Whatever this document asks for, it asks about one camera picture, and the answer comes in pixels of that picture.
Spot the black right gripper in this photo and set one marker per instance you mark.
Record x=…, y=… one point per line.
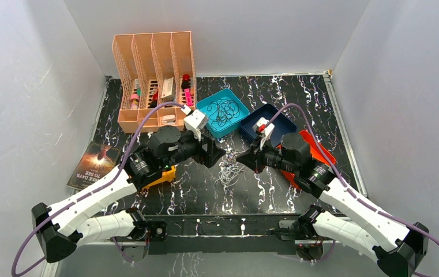
x=252, y=158

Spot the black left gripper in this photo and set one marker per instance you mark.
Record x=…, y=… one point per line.
x=204, y=148

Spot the dark blue plastic tray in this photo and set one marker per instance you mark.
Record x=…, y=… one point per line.
x=282, y=124

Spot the yellow plastic parts bin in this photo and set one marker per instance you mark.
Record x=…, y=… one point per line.
x=167, y=176

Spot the teal plastic tray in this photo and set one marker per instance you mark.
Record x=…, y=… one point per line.
x=224, y=110

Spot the orange plastic tray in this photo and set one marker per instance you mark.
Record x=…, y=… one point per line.
x=322, y=155

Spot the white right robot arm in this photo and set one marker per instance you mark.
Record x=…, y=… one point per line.
x=394, y=247

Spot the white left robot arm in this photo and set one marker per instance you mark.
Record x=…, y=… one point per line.
x=63, y=227

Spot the white stapler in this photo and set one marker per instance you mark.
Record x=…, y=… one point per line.
x=168, y=119

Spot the pink marker pen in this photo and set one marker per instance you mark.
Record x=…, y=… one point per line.
x=188, y=97

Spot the small white box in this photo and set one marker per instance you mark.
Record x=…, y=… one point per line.
x=168, y=90

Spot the red capped black bottle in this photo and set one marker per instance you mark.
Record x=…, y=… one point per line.
x=186, y=83

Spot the pink tape roll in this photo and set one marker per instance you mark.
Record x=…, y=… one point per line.
x=134, y=101

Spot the peach plastic file organizer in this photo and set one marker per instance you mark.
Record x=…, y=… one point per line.
x=143, y=61

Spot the dark book with sunset cover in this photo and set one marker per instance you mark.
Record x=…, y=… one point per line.
x=97, y=161

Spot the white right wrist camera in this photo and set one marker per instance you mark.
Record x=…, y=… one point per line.
x=264, y=129

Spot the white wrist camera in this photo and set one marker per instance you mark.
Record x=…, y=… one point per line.
x=195, y=122
x=264, y=129

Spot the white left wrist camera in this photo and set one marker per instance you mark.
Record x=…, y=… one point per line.
x=195, y=122

